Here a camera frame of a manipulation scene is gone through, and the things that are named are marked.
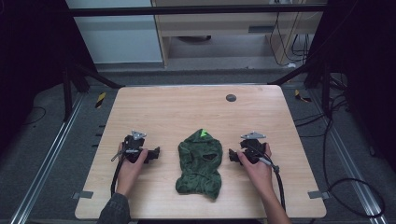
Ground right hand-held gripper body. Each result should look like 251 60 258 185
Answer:
239 131 269 165

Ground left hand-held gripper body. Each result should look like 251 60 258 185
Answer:
122 129 149 164

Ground dark green knitted hood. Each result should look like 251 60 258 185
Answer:
175 128 224 201

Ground person's left hand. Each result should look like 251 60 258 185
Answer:
115 142 149 198

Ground person's right hand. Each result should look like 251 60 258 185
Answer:
236 143 276 198

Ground yellow black tape strip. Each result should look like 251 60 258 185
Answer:
94 91 107 109
294 89 312 104

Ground black metal stand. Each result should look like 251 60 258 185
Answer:
268 57 332 118
61 61 126 123

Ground white cabinet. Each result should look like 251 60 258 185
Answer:
64 0 163 65

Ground light wooden desk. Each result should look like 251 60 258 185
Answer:
150 0 327 67

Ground dark curtain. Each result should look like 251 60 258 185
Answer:
307 0 396 174
0 0 98 157

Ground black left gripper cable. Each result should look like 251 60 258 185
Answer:
109 148 140 198

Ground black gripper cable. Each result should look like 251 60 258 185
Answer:
109 148 140 198
248 145 287 213

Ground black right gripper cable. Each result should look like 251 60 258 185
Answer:
248 145 287 213

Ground grey table edge bracket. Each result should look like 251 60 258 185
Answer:
72 190 94 201
307 190 331 201

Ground black floor cable loop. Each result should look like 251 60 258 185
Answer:
292 91 387 219

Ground metal floor rail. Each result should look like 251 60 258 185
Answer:
8 92 86 224
306 89 389 224

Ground thin black floor cable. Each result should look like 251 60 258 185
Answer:
21 105 48 127

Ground black cables under desk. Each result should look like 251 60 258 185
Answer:
268 11 314 68

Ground black horizontal frame bar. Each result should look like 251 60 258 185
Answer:
65 3 329 18

